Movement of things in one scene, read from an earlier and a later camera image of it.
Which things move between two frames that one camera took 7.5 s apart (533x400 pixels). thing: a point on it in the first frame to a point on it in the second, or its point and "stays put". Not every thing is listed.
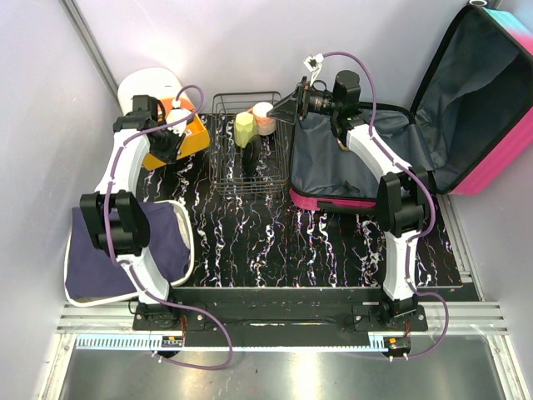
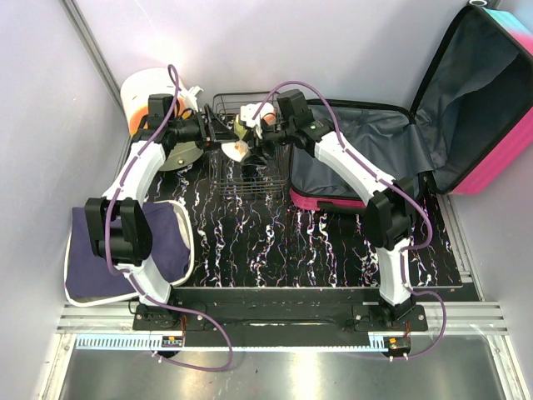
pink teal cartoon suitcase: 472,109 stays put
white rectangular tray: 93,277 stays put
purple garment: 92,273 stays put
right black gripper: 286,109 to 263,139
